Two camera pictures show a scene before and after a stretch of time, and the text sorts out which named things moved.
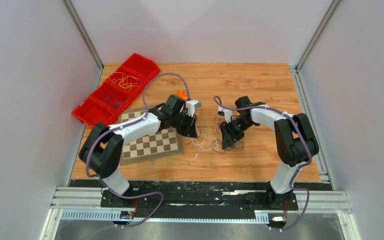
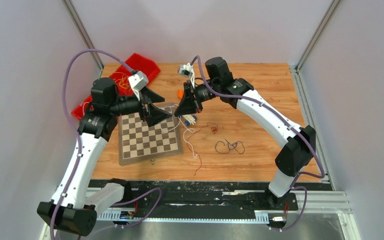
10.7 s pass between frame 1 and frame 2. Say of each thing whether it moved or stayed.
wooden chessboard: stayed
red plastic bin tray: stayed
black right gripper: moved
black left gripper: moved
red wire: moved
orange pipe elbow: stayed
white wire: moved
